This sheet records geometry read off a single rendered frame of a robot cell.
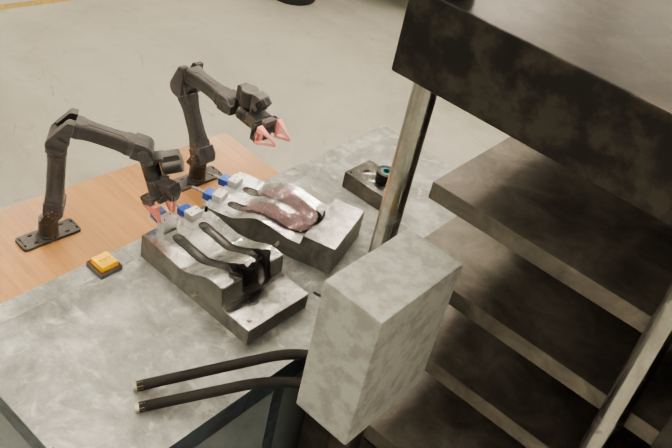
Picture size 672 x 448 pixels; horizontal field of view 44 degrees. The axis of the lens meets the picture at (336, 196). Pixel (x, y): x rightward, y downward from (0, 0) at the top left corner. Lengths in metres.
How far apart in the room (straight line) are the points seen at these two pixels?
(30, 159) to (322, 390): 2.94
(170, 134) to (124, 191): 1.82
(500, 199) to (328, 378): 0.59
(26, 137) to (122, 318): 2.34
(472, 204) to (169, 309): 1.06
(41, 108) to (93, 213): 2.14
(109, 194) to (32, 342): 0.73
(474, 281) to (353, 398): 0.49
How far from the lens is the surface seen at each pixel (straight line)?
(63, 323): 2.54
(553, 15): 1.80
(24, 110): 4.98
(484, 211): 1.94
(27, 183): 4.40
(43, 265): 2.72
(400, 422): 2.43
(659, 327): 1.78
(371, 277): 1.77
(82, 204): 2.96
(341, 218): 2.84
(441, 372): 2.25
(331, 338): 1.80
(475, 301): 2.08
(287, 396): 2.67
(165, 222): 2.67
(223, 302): 2.50
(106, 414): 2.31
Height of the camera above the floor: 2.61
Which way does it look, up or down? 35 degrees down
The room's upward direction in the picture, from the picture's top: 13 degrees clockwise
